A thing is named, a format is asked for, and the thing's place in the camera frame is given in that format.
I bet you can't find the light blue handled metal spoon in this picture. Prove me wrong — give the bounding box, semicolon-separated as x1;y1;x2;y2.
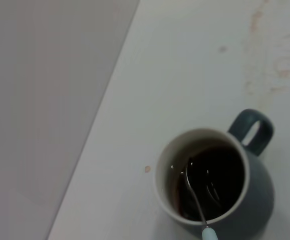
183;158;219;240

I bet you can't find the dark grey ceramic cup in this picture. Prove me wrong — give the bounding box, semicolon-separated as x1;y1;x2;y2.
154;108;275;240

